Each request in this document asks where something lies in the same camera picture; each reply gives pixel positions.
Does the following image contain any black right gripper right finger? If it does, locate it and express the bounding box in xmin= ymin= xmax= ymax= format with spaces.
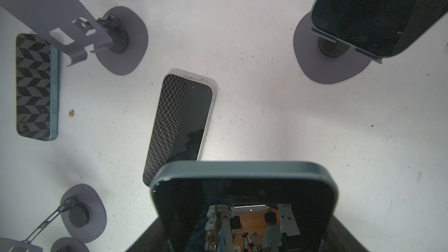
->
xmin=322 ymin=216 xmax=368 ymax=252

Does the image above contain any dark phone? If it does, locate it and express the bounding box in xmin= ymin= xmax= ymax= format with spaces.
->
xmin=149 ymin=161 xmax=338 ymax=252

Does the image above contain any round grey stand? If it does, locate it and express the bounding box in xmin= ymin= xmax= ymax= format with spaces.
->
xmin=293 ymin=13 xmax=371 ymax=85
xmin=1 ymin=184 xmax=107 ymax=252
xmin=50 ymin=238 xmax=89 ymax=252
xmin=0 ymin=0 xmax=149 ymax=77

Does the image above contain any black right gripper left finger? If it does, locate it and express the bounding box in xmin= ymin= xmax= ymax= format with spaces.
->
xmin=126 ymin=218 xmax=171 ymax=252

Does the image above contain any green-edged phone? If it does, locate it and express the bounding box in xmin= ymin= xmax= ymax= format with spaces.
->
xmin=311 ymin=0 xmax=448 ymax=58

